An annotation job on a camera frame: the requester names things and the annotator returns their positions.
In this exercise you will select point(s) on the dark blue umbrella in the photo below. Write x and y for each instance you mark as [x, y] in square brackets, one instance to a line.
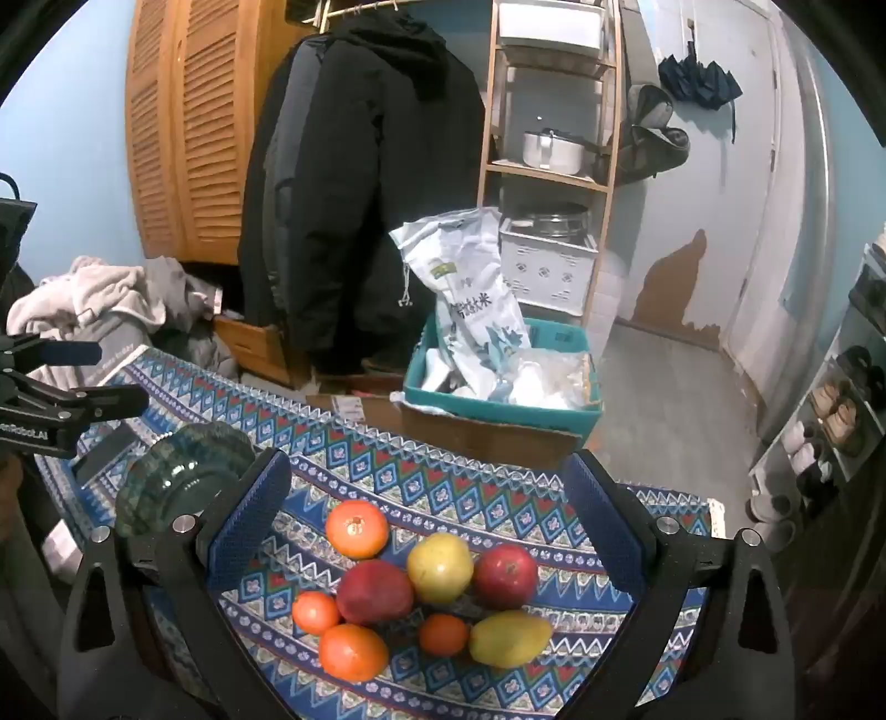
[699, 76]

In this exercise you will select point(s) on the black hooded coat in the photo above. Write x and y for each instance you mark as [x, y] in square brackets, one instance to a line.
[394, 173]

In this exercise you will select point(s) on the grey jacket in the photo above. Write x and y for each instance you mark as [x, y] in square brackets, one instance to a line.
[294, 138]

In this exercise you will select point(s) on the white perforated basket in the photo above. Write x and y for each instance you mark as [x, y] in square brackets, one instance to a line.
[547, 273]

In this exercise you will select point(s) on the steel pot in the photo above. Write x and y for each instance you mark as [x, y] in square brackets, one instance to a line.
[547, 220]

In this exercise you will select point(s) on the patterned blue tablecloth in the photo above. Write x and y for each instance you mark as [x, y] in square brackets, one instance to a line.
[429, 484]

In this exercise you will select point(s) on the green glass bowl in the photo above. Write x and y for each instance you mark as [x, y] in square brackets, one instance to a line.
[180, 464]

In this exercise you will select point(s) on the white storage bin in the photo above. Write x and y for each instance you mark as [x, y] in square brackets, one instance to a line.
[550, 24]

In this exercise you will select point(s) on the group of shoes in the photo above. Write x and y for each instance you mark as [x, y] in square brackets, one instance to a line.
[841, 415]

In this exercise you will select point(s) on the white door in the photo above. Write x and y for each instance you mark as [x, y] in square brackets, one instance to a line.
[768, 208]

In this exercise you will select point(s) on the wooden shelf rack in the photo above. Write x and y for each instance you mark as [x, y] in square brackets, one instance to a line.
[488, 104]

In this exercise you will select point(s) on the large orange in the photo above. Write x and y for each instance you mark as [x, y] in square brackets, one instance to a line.
[353, 652]
[356, 529]

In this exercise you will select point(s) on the large cardboard box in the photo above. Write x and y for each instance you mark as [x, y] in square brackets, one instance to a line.
[484, 443]

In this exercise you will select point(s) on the grey hanging bag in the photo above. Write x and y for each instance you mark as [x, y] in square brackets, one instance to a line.
[654, 138]

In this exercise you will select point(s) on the wooden louvered wardrobe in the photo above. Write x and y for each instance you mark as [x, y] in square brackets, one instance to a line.
[201, 124]

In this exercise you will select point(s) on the white clothes rail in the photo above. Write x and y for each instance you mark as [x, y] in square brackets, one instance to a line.
[360, 10]

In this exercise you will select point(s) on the grey clothing pile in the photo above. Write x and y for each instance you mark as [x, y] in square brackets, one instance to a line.
[187, 304]

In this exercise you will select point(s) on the white rice bag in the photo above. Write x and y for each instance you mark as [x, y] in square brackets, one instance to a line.
[471, 298]

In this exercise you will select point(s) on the red apple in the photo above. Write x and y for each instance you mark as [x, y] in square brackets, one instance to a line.
[374, 592]
[505, 576]

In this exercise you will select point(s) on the teal plastic basket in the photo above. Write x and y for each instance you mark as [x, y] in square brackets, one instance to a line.
[498, 419]

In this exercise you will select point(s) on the white pot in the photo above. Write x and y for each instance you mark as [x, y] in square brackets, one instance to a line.
[554, 151]

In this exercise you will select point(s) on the wooden drawer box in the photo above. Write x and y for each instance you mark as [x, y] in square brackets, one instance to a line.
[256, 346]

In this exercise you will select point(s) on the grey shoe rack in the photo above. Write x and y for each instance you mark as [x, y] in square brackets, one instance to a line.
[850, 325]

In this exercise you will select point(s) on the small tangerine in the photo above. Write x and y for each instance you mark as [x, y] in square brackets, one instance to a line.
[316, 613]
[444, 635]

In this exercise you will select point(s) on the pile of grey white clothes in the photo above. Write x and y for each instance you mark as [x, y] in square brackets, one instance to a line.
[76, 298]

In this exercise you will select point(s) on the grey printed bag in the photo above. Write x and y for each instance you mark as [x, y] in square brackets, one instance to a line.
[124, 349]

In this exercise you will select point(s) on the clear plastic bag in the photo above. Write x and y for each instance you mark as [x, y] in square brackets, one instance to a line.
[554, 377]

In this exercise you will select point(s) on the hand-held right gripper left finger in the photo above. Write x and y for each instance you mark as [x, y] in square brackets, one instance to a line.
[253, 519]

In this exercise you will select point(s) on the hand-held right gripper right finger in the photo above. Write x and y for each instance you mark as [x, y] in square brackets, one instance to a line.
[602, 519]

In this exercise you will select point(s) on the black jacket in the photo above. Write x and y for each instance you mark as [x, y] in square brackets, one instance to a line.
[259, 242]

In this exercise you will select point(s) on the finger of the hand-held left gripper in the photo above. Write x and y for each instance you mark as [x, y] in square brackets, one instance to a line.
[97, 403]
[69, 353]

